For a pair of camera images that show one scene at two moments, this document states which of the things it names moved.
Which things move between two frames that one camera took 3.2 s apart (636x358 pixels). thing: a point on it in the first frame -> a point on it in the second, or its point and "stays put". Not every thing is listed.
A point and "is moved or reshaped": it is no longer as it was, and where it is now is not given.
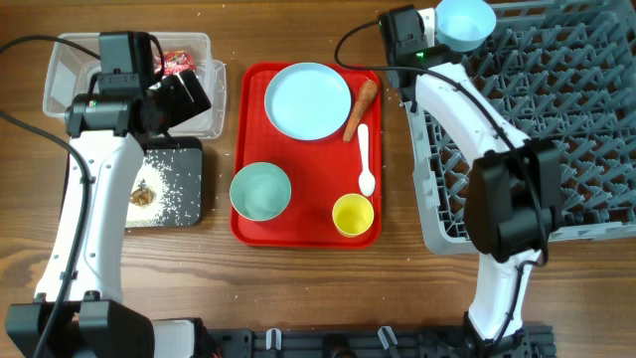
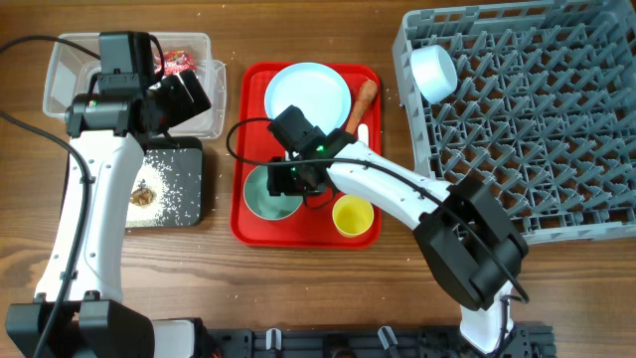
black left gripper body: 174,103 stays put
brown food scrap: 142,197 stays put
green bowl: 259,191 is moved or reshaped
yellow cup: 353,215 stays put
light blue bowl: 463,25 is moved or reshaped
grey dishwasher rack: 562,71 stays put
